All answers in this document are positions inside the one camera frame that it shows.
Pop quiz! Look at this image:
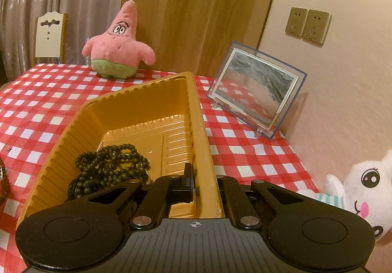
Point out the dark bead necklace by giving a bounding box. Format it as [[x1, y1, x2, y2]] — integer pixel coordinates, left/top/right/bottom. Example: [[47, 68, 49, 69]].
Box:
[[75, 144, 151, 198]]

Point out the pink star plush toy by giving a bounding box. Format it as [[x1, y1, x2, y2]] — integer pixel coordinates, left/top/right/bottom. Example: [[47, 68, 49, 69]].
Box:
[[82, 0, 156, 79]]

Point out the white wooden chair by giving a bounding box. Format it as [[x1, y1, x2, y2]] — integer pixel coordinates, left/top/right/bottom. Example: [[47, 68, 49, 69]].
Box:
[[33, 12, 68, 65]]

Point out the wall socket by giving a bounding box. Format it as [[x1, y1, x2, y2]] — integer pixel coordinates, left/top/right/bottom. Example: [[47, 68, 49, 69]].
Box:
[[303, 9, 332, 46], [285, 7, 308, 37]]

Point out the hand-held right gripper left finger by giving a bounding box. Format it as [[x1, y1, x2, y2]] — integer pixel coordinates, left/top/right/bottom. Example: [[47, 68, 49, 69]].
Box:
[[83, 163, 197, 229]]

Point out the white plush toy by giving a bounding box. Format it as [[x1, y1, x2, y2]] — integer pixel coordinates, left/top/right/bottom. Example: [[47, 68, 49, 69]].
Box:
[[295, 150, 392, 242]]

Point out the sand art picture frame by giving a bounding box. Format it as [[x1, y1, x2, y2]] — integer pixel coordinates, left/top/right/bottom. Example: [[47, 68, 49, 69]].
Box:
[[206, 42, 308, 141]]

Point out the red white checkered tablecloth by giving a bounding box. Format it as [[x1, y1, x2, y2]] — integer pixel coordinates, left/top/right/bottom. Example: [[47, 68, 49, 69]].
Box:
[[0, 62, 323, 232]]

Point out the golden plastic tray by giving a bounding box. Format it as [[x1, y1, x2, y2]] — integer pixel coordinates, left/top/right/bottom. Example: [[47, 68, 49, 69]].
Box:
[[17, 71, 226, 225]]

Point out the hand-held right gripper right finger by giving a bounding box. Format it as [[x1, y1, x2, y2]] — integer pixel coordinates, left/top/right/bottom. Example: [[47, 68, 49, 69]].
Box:
[[216, 174, 310, 229]]

